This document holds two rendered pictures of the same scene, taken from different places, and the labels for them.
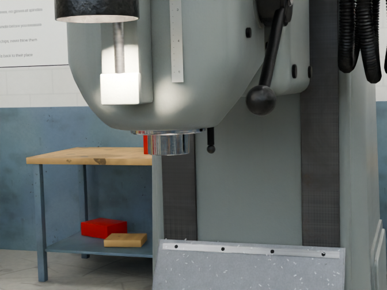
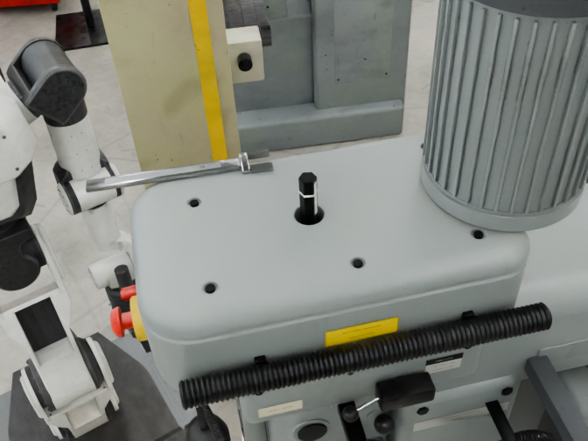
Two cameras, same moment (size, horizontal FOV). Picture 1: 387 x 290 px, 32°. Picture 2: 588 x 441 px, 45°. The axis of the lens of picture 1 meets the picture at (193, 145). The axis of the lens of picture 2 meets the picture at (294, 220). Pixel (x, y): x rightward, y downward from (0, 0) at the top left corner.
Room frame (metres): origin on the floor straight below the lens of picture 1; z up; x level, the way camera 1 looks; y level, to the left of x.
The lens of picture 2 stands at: (0.46, -0.51, 2.50)
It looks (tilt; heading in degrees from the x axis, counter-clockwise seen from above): 44 degrees down; 61
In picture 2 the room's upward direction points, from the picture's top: 3 degrees counter-clockwise
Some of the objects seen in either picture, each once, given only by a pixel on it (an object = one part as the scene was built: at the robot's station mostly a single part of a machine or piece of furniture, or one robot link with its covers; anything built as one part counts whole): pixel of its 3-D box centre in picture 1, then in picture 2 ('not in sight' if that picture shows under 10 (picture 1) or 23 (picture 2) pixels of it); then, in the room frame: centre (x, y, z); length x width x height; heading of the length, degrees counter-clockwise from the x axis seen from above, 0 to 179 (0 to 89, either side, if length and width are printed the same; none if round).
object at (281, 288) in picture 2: not in sight; (321, 255); (0.79, 0.02, 1.81); 0.47 x 0.26 x 0.16; 162
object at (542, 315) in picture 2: not in sight; (368, 351); (0.76, -0.12, 1.79); 0.45 x 0.04 x 0.04; 162
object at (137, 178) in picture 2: not in sight; (179, 172); (0.67, 0.19, 1.89); 0.24 x 0.04 x 0.01; 159
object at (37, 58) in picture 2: not in sight; (55, 83); (0.64, 0.80, 1.70); 0.12 x 0.09 x 0.14; 91
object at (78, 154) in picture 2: not in sight; (80, 159); (0.64, 0.78, 1.52); 0.13 x 0.12 x 0.22; 3
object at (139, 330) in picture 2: not in sight; (142, 317); (0.56, 0.10, 1.76); 0.06 x 0.02 x 0.06; 72
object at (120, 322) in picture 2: not in sight; (123, 321); (0.53, 0.11, 1.76); 0.04 x 0.03 x 0.04; 72
